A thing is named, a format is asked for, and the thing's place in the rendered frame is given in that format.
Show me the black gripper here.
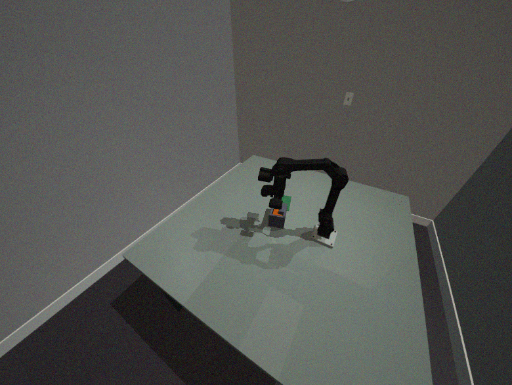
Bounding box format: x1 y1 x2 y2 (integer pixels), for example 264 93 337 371
268 184 286 210

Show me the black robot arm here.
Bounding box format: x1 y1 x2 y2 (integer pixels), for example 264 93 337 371
258 157 349 239

